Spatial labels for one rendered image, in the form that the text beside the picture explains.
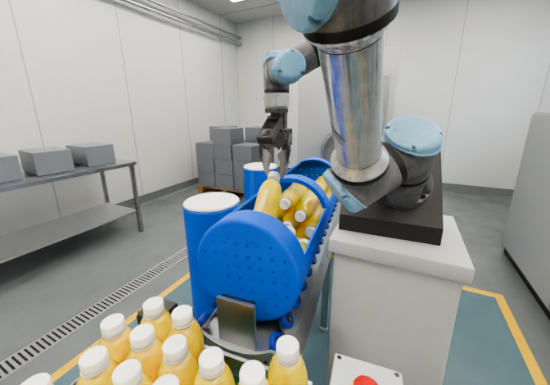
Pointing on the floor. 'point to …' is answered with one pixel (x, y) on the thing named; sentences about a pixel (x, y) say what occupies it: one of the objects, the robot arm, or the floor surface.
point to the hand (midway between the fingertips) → (274, 174)
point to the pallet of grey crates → (227, 157)
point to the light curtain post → (385, 99)
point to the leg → (326, 300)
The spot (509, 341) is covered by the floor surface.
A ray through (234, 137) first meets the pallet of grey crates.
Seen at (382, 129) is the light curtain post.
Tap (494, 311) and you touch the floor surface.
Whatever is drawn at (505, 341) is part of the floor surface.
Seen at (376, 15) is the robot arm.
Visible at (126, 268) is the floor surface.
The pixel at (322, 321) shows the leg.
